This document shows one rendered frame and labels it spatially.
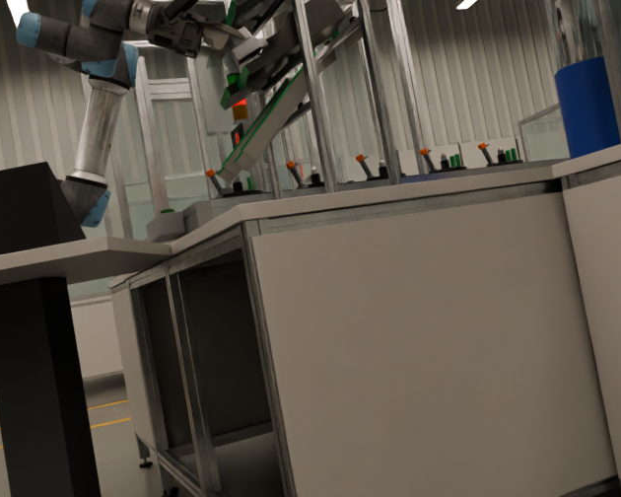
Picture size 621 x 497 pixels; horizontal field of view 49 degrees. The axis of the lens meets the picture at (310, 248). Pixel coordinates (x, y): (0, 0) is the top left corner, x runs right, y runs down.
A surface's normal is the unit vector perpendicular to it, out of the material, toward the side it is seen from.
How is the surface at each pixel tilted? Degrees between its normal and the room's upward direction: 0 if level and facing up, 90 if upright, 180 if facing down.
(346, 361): 90
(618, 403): 90
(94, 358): 90
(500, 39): 90
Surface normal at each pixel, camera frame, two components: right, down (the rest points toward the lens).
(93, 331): 0.27, -0.09
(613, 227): -0.90, 0.14
